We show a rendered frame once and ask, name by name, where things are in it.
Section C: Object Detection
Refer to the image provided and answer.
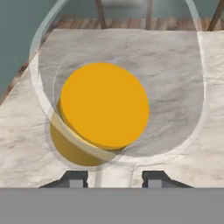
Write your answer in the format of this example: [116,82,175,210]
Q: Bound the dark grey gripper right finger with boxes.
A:
[142,170,194,189]

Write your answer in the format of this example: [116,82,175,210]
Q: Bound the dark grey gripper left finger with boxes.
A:
[38,170,89,189]

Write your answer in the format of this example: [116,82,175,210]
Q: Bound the orange round cylinder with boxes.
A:
[49,62,151,167]

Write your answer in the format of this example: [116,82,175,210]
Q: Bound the brown wooden stool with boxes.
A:
[94,0,154,31]

